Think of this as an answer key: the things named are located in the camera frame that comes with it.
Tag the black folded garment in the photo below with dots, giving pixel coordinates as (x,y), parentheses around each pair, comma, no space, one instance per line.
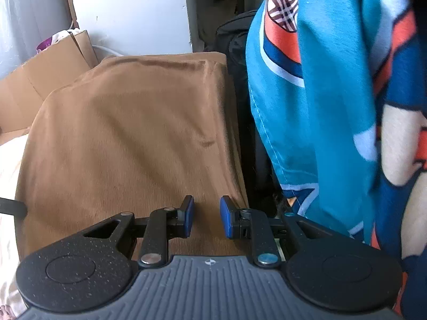
(257,160)

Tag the white purple laundry powder bag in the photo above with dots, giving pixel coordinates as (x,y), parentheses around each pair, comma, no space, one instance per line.
(50,41)

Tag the cream bear print blanket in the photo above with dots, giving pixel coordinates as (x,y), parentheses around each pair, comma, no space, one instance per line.
(8,206)

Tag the black backpack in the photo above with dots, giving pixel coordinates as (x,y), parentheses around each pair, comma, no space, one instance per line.
(233,40)

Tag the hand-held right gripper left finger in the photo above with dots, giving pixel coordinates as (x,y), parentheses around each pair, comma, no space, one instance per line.
(188,215)

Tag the teal printed garment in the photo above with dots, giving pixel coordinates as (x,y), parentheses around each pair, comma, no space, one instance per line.
(333,106)

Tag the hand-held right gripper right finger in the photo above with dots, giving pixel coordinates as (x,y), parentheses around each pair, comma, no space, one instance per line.
(226,216)

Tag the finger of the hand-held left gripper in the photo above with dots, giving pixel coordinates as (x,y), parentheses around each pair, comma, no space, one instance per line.
(11,206)

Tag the brown printed t-shirt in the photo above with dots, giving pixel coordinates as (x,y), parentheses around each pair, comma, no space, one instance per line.
(126,146)

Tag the large cardboard sheet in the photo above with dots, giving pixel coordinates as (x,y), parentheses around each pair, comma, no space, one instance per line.
(33,76)

